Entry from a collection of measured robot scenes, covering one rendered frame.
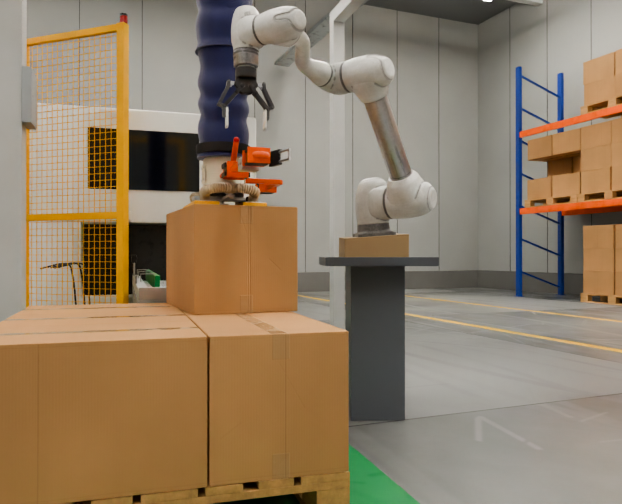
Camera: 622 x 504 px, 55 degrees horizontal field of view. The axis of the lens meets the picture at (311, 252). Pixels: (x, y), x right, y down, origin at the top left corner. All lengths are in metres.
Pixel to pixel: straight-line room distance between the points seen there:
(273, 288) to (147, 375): 0.80
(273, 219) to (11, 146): 1.79
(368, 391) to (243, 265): 0.94
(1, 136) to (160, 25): 9.11
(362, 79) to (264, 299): 0.97
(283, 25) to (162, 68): 10.25
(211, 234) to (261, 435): 0.82
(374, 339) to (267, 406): 1.19
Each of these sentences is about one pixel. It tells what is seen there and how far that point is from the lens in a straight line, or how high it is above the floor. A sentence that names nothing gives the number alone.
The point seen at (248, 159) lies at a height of 1.06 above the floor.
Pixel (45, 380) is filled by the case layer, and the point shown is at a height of 0.45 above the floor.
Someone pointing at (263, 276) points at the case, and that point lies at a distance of 2.27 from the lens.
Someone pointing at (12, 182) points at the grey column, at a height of 1.15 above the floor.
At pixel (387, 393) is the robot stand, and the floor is 0.12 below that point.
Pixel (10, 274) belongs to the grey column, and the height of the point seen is 0.66.
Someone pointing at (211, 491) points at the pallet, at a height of 0.13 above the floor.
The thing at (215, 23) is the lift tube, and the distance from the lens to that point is 2.60.
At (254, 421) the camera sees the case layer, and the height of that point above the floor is 0.31.
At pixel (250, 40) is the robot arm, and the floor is 1.50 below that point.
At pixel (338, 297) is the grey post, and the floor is 0.33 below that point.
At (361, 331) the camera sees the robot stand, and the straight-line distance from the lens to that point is 2.80.
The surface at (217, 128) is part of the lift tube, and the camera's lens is 2.49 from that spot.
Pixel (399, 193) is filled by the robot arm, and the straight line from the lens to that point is 2.72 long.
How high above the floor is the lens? 0.76
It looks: level
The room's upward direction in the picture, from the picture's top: straight up
